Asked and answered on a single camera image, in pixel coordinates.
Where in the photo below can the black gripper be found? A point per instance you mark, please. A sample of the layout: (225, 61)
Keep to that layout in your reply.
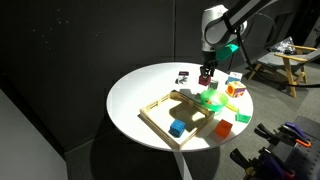
(210, 59)

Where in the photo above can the dark red object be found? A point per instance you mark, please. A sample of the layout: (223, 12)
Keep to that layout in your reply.
(204, 80)

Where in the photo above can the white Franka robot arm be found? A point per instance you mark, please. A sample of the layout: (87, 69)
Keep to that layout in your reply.
(216, 26)

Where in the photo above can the green block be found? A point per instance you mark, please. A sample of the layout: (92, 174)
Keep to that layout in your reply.
(243, 117)

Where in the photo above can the orange block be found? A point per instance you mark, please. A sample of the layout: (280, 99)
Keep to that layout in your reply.
(223, 128)

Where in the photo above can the blue block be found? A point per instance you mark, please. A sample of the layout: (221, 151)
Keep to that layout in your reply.
(177, 128)

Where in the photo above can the wooden crate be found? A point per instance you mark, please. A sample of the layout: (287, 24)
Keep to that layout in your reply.
(156, 116)

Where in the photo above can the grey translucent cube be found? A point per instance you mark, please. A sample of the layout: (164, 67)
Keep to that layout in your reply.
(214, 84)

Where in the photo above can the yellow black checkered cube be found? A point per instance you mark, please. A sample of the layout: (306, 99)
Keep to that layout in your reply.
(182, 77)

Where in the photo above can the green plastic bowl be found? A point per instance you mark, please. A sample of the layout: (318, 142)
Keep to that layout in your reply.
(215, 99)

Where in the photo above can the small orange toy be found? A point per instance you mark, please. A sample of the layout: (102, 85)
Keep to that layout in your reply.
(208, 102)

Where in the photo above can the colourful picture cube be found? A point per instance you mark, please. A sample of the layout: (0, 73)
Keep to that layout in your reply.
(235, 89)

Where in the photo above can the yellow banana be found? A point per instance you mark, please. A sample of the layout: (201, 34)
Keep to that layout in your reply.
(232, 107)

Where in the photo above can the clear plastic bag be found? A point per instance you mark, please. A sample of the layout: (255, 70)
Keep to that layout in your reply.
(282, 45)

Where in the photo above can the wooden armchair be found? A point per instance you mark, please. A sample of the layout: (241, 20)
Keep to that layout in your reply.
(286, 60)

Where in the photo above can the black purple clamp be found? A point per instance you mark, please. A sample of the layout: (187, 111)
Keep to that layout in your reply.
(263, 163)

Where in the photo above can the grey perforated metal board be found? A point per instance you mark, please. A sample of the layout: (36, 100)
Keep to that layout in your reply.
(306, 156)

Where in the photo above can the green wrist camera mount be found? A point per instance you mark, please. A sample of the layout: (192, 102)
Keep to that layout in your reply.
(228, 51)

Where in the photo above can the white table pedestal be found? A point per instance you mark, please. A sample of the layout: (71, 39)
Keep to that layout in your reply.
(183, 165)

